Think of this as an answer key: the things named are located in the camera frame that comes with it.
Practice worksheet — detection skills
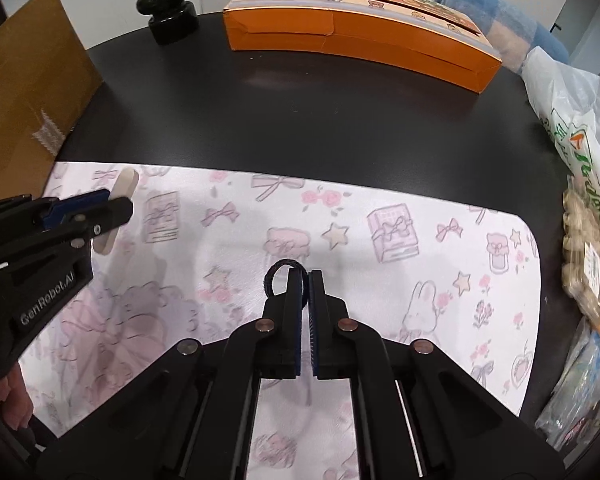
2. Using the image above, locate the orange long carton box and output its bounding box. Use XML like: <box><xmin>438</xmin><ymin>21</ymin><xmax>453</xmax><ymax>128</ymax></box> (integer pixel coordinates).
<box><xmin>223</xmin><ymin>0</ymin><xmax>502</xmax><ymax>93</ymax></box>

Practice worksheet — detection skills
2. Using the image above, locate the pink patterned table mat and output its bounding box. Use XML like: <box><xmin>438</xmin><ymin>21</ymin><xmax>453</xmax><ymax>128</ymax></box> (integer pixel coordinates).
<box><xmin>17</xmin><ymin>160</ymin><xmax>548</xmax><ymax>480</ymax></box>

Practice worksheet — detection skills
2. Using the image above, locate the blue checkered towel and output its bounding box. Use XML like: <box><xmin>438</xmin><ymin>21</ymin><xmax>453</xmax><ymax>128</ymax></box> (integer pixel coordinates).
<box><xmin>434</xmin><ymin>0</ymin><xmax>569</xmax><ymax>74</ymax></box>

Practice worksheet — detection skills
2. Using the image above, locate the white plastic shopping bag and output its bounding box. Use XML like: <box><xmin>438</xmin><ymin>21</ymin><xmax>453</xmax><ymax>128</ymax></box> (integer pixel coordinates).
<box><xmin>521</xmin><ymin>47</ymin><xmax>600</xmax><ymax>219</ymax></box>

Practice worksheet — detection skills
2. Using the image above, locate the person left hand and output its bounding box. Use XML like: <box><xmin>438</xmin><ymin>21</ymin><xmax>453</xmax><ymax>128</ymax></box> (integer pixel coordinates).
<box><xmin>0</xmin><ymin>363</ymin><xmax>33</xmax><ymax>430</ymax></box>

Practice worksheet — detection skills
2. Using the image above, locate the black hair tie ring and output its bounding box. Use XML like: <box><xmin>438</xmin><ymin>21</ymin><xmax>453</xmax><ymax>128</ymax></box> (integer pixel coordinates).
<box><xmin>263</xmin><ymin>258</ymin><xmax>311</xmax><ymax>311</ymax></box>

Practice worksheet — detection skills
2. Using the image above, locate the brown cardboard box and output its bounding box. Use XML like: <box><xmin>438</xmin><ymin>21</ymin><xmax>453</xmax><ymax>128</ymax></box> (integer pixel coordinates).
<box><xmin>0</xmin><ymin>0</ymin><xmax>102</xmax><ymax>200</ymax></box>

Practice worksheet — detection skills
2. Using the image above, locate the packaged biscuits tray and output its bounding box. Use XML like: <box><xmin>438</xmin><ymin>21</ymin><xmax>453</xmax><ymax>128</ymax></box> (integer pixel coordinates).
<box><xmin>562</xmin><ymin>176</ymin><xmax>600</xmax><ymax>334</ymax></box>

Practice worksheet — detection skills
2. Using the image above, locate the clear snack packet bag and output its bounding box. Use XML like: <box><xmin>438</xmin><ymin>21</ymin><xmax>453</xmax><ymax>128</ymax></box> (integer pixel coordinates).
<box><xmin>534</xmin><ymin>318</ymin><xmax>600</xmax><ymax>455</ymax></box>

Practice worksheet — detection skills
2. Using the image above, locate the black flower vase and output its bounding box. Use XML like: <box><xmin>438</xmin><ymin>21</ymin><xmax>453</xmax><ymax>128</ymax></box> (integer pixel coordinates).
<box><xmin>136</xmin><ymin>0</ymin><xmax>199</xmax><ymax>47</ymax></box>

